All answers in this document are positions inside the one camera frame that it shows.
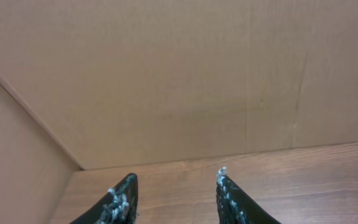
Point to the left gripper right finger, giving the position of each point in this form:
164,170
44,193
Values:
235,206

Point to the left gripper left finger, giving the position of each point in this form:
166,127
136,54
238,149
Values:
117,206

